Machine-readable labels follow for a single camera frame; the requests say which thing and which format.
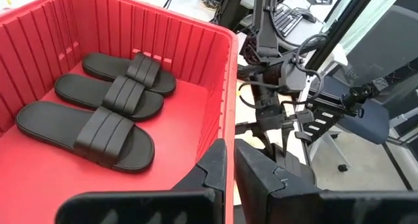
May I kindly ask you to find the dark computer mouse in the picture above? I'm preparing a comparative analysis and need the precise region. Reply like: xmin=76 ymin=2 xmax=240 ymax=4
xmin=295 ymin=7 xmax=318 ymax=24

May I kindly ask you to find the grey desk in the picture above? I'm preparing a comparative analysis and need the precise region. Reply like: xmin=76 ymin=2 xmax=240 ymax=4
xmin=240 ymin=0 xmax=330 ymax=55

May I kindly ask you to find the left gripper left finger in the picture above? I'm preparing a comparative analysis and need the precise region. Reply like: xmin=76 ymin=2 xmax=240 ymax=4
xmin=171 ymin=138 xmax=228 ymax=224

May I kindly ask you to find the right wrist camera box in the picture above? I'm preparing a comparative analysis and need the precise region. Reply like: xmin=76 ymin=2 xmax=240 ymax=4
xmin=279 ymin=64 xmax=308 ymax=94

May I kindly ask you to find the office chair blue seat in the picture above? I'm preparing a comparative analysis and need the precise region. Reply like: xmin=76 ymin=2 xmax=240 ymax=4
xmin=308 ymin=4 xmax=418 ymax=173

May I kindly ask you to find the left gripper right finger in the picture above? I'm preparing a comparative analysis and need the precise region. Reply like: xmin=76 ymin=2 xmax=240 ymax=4
xmin=234 ymin=138 xmax=323 ymax=224

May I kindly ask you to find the red plastic ribbed bin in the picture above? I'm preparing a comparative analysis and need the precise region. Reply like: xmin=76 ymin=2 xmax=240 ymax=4
xmin=0 ymin=0 xmax=239 ymax=224

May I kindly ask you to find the black aluminium frame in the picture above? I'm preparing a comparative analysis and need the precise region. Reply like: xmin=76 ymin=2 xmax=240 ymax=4
xmin=214 ymin=0 xmax=385 ymax=120

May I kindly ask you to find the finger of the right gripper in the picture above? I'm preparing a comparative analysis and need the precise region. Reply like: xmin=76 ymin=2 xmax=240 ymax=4
xmin=280 ymin=119 xmax=295 ymax=159
xmin=257 ymin=128 xmax=274 ymax=153

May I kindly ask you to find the black computer keyboard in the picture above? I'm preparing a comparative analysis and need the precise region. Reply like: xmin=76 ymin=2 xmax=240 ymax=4
xmin=272 ymin=3 xmax=304 ymax=38

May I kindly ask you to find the black rubber slide sandal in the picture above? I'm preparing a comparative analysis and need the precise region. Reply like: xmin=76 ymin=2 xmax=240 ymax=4
xmin=81 ymin=52 xmax=177 ymax=97
xmin=54 ymin=72 xmax=165 ymax=122
xmin=15 ymin=101 xmax=156 ymax=174

